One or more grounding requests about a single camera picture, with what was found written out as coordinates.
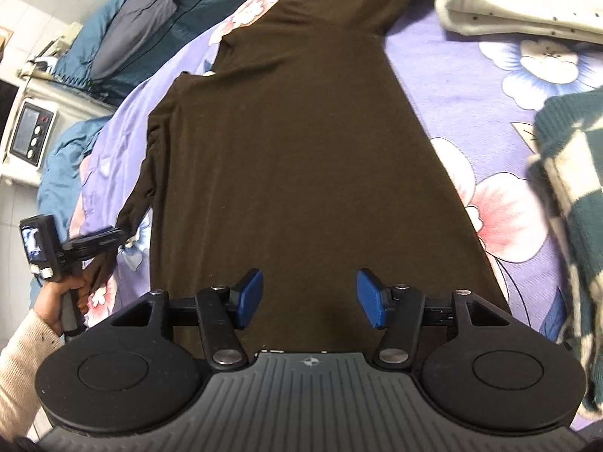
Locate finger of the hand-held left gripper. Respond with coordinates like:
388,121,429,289
78,244,118,261
70,226,129,251

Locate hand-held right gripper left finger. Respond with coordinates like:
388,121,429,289
112,267,263,372

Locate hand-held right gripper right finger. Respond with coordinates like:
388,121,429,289
357,268,512,369

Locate brown long-sleeve shirt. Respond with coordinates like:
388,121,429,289
89,0,512,354

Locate person's left forearm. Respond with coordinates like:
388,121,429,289
0,308,65,440

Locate person's left hand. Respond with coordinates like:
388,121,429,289
38,268,93,336

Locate light blue quilt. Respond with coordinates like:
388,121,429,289
37,115,115,293

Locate white appliance with display panel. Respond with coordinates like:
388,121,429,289
0,73,116,186

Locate white metal rack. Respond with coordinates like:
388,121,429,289
19,21,84,78

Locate dark teal bed cover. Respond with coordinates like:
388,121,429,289
52,0,321,104

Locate grey blanket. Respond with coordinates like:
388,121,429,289
92,0,257,81

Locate purple floral bed sheet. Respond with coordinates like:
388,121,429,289
70,0,603,420

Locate teal white checkered sweater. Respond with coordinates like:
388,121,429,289
525,89,603,417

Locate white dotted folded cloth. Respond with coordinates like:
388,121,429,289
433,0,603,41

